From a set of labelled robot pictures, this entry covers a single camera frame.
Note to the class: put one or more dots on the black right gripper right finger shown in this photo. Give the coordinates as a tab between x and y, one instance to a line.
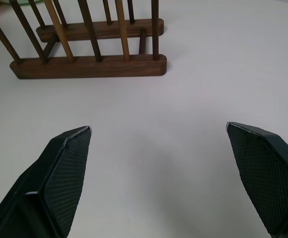
265	178

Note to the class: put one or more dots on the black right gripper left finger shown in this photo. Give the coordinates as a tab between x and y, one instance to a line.
59	183

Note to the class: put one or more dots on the green plate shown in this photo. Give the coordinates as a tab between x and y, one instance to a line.
23	1

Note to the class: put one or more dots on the dark wooden plate rack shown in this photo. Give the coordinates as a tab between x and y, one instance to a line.
84	68

